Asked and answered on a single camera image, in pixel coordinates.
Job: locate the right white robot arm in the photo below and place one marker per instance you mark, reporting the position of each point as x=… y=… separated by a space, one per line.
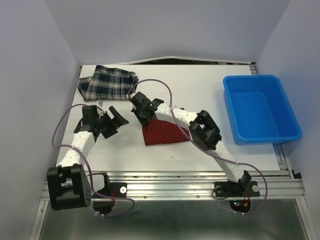
x=204 y=133

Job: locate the blue plastic bin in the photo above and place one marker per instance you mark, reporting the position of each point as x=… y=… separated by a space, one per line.
x=259 y=111

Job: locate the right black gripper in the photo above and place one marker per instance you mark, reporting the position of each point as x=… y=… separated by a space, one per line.
x=142 y=120

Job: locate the aluminium rail frame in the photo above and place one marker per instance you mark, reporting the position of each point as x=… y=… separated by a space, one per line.
x=179 y=206

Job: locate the navy plaid pleated skirt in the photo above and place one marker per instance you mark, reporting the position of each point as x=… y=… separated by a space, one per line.
x=107 y=84

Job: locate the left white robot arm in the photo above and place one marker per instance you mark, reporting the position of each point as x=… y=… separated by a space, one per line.
x=70 y=183

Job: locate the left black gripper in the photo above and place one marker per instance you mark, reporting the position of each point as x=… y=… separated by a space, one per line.
x=118 y=119

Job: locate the red polka dot skirt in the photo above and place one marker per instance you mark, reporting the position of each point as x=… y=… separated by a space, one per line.
x=162 y=130

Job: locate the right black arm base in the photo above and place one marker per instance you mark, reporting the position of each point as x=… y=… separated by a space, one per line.
x=239 y=198

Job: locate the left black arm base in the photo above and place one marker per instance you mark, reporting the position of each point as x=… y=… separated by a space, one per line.
x=105 y=206

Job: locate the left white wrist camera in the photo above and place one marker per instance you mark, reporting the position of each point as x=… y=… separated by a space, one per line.
x=99 y=105

